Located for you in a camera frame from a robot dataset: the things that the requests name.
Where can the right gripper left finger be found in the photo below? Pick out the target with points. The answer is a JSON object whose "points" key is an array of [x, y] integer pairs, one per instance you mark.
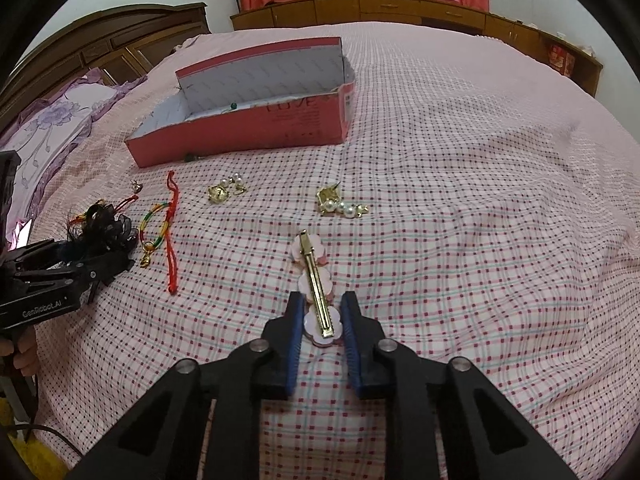
{"points": [[284, 335]]}

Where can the left hand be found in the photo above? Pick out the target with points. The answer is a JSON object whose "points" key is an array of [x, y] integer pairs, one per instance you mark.
{"points": [[24, 352]]}

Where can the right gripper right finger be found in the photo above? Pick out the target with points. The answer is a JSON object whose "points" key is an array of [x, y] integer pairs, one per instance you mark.
{"points": [[361, 335]]}

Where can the gold flower hair clip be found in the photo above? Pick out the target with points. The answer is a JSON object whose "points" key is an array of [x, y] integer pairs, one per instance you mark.
{"points": [[322, 321]]}

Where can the red gift bag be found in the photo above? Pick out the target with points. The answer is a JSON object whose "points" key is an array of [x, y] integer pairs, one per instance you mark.
{"points": [[561, 60]]}

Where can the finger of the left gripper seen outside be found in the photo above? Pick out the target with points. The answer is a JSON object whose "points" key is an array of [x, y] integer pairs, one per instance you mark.
{"points": [[98, 257]]}

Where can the gold pearl brooch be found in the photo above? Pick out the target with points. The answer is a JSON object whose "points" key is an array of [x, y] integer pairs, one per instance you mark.
{"points": [[330, 201]]}

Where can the small gold charm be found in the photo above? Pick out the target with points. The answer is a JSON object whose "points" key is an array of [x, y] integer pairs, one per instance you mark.
{"points": [[136, 187]]}

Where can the pink cardboard box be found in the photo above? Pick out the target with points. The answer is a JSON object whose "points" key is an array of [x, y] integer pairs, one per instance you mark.
{"points": [[290, 94]]}

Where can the pink checkered bedspread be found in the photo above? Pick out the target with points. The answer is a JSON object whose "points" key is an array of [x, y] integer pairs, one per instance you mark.
{"points": [[503, 227]]}

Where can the purple floral pillow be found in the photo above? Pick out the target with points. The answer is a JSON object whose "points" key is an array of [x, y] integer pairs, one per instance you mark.
{"points": [[45, 134]]}

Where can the gold pearl earring cluster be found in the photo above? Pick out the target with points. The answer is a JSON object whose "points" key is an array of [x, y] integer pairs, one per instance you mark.
{"points": [[226, 188]]}

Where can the dark wooden headboard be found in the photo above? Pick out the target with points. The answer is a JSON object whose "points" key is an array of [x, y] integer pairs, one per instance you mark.
{"points": [[124, 43]]}

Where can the long wooden cabinet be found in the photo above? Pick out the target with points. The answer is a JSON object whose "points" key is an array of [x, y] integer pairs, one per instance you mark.
{"points": [[432, 13]]}

